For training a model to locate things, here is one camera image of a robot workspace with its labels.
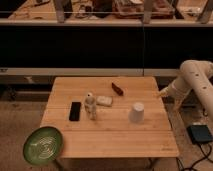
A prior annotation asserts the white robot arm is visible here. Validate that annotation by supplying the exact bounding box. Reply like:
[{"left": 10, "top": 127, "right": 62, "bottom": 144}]
[{"left": 158, "top": 60, "right": 213, "bottom": 121}]

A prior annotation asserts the green ceramic bowl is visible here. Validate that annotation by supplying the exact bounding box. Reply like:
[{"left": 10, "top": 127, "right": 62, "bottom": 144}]
[{"left": 23, "top": 126, "right": 63, "bottom": 166}]

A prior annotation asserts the black power box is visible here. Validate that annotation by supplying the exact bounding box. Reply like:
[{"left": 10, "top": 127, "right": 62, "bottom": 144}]
[{"left": 187, "top": 125, "right": 213, "bottom": 144}]

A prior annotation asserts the wooden folding table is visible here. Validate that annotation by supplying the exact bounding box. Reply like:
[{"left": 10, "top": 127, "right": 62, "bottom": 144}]
[{"left": 41, "top": 77, "right": 179, "bottom": 158}]

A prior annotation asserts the white soap bar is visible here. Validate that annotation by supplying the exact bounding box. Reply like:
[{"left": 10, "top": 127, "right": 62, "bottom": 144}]
[{"left": 96, "top": 96, "right": 113, "bottom": 107}]

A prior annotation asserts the white astronaut figurine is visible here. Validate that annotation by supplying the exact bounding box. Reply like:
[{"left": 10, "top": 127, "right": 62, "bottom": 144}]
[{"left": 84, "top": 93, "right": 97, "bottom": 120}]

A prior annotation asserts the black smartphone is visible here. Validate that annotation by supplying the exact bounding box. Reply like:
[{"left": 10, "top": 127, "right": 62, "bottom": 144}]
[{"left": 69, "top": 102, "right": 81, "bottom": 121}]

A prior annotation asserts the long background workbench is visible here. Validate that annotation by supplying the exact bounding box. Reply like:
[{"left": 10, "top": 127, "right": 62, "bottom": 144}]
[{"left": 0, "top": 0, "right": 213, "bottom": 27}]

